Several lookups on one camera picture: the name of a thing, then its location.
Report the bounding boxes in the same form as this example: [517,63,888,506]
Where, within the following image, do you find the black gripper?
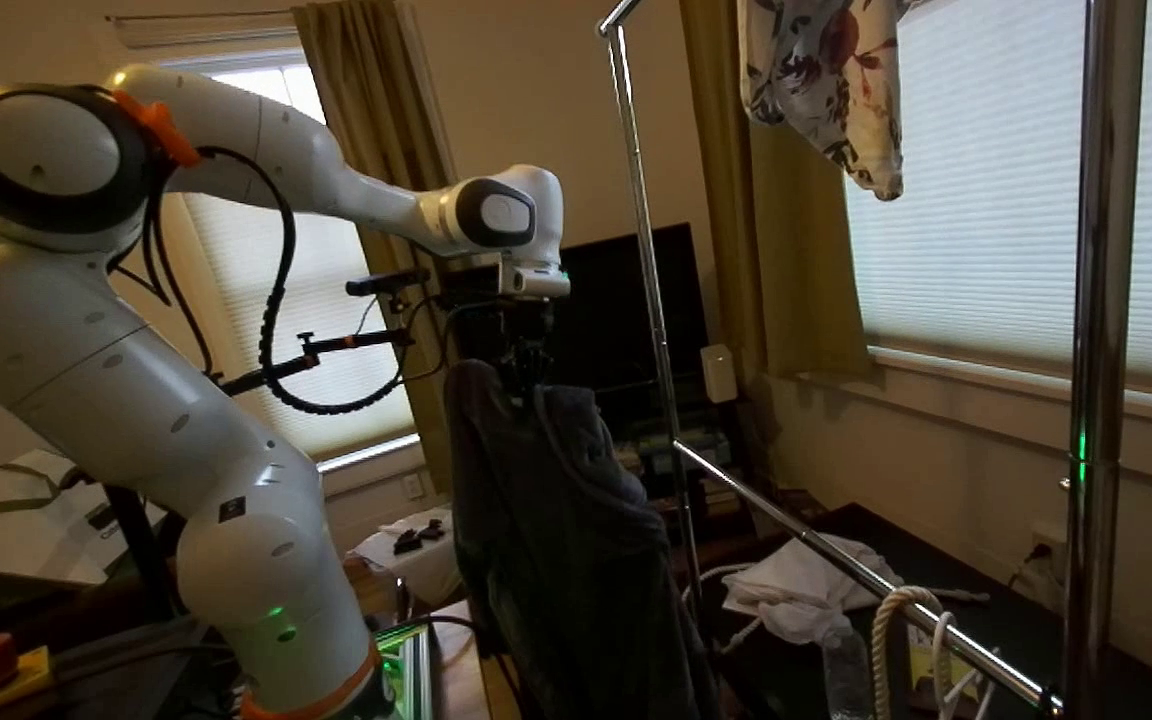
[464,293,563,411]

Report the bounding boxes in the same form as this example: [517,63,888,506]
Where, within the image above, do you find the dark grey fleece robe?
[443,356,729,720]

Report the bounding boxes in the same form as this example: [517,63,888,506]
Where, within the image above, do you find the chrome clothing rack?
[591,0,1152,720]

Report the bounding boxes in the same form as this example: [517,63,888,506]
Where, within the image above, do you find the black television screen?
[448,221,716,444]

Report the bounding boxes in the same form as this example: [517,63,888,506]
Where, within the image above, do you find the small white box device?
[695,338,744,406]

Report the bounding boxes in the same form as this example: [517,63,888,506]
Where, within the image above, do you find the white pleated window blind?
[842,0,1152,395]
[153,53,419,462]

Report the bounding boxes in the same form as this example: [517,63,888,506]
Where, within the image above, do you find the olive curtain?
[676,0,871,383]
[290,0,491,496]

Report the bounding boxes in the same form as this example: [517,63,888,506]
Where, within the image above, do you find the green lit box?
[373,621,439,720]

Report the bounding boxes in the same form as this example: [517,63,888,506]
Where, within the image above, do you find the white cloth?
[716,533,906,653]

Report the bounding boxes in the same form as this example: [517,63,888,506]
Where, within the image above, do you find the black tripod pole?
[102,480,181,622]

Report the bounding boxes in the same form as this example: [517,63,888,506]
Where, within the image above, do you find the white floral garment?
[733,0,913,203]

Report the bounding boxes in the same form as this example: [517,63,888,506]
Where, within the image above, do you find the black floor mat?
[679,498,1152,720]

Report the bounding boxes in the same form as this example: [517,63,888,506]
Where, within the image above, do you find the black bar camera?
[340,268,431,303]

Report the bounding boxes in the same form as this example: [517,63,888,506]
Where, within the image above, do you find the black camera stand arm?
[214,322,415,399]

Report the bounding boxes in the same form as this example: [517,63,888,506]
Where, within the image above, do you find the white rope coil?
[863,580,991,720]

